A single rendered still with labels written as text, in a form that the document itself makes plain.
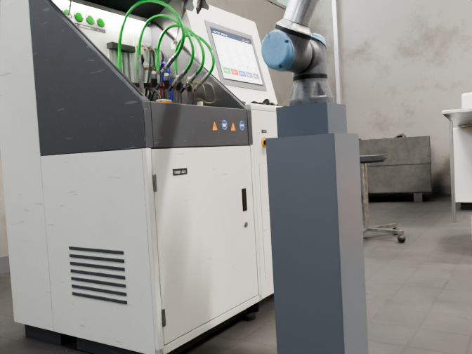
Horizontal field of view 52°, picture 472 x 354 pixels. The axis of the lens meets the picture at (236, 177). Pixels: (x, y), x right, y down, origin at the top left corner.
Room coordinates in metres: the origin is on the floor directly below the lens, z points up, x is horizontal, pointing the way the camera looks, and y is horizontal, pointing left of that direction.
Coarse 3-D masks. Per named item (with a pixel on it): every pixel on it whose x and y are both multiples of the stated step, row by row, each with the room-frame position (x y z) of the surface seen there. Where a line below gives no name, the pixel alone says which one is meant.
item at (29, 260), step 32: (0, 32) 2.06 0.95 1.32; (0, 64) 2.07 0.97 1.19; (32, 64) 1.95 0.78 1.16; (0, 96) 2.08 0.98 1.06; (32, 96) 1.96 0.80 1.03; (0, 128) 2.09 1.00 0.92; (32, 128) 1.97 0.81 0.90; (32, 160) 1.98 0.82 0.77; (32, 192) 1.98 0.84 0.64; (32, 224) 1.99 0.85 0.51; (32, 256) 2.00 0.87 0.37; (32, 288) 2.01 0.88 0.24; (32, 320) 2.02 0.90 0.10
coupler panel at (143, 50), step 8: (136, 40) 2.38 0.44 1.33; (144, 40) 2.43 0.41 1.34; (136, 48) 2.38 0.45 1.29; (144, 48) 2.41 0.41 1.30; (136, 56) 2.37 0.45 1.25; (144, 56) 2.42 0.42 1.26; (152, 56) 2.47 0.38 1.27; (136, 64) 2.37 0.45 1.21; (144, 64) 2.42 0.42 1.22; (152, 64) 2.47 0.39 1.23; (136, 72) 2.37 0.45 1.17; (144, 72) 2.41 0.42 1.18; (136, 80) 2.36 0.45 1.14; (144, 80) 2.41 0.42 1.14; (144, 88) 2.37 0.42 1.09
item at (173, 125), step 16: (160, 112) 1.70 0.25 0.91; (176, 112) 1.77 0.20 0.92; (192, 112) 1.85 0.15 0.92; (208, 112) 1.93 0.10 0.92; (224, 112) 2.03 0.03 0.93; (240, 112) 2.14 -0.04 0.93; (160, 128) 1.69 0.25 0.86; (176, 128) 1.77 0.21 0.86; (192, 128) 1.85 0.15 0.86; (208, 128) 1.93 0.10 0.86; (160, 144) 1.69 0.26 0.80; (176, 144) 1.76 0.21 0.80; (192, 144) 1.84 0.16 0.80; (208, 144) 1.92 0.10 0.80; (224, 144) 2.02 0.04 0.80; (240, 144) 2.12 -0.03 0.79
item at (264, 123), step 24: (168, 24) 2.47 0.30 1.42; (192, 24) 2.41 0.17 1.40; (240, 24) 2.83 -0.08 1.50; (216, 72) 2.46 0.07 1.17; (264, 72) 2.90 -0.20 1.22; (240, 96) 2.59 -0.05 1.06; (264, 96) 2.81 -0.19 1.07; (264, 120) 2.31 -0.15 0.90; (264, 168) 2.28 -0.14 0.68; (264, 192) 2.27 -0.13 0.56; (264, 216) 2.26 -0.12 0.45; (264, 240) 2.25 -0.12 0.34; (264, 264) 2.25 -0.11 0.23; (264, 288) 2.24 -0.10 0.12
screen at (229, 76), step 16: (208, 32) 2.50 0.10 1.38; (224, 32) 2.64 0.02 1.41; (240, 32) 2.79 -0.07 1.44; (224, 48) 2.59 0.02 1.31; (240, 48) 2.73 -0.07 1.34; (224, 64) 2.54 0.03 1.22; (240, 64) 2.68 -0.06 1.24; (256, 64) 2.84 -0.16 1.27; (224, 80) 2.49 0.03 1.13; (240, 80) 2.63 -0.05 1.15; (256, 80) 2.78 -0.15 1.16
